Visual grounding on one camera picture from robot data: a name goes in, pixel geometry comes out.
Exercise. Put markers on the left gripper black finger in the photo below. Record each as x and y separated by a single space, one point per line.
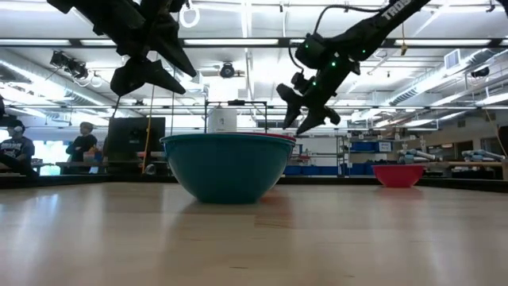
174 53
147 77

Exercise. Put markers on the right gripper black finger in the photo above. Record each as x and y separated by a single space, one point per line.
291 105
317 117

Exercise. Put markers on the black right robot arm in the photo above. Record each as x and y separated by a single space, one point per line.
377 24

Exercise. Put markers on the grey background robot arm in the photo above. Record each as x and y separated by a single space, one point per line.
482 155
416 155

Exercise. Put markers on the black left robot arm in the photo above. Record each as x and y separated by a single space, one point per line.
67 4

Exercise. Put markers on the blue storage bins rack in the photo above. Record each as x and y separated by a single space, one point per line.
357 153

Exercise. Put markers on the yellow pole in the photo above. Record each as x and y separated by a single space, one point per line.
148 131

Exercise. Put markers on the black monitor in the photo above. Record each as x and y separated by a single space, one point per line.
135 137

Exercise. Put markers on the black ceiling equipment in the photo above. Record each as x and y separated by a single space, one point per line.
69 65

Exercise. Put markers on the white box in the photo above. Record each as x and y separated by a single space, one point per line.
222 120

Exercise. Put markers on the large teal bowl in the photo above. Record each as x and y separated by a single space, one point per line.
228 167

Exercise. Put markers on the standing person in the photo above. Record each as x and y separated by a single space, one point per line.
81 145

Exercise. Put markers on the small red bowl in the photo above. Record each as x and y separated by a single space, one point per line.
398 175

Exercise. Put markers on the seated person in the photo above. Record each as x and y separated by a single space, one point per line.
15 150

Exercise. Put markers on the wooden workbench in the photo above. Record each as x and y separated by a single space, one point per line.
468 163

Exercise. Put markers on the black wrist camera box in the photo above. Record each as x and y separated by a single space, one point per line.
302 82

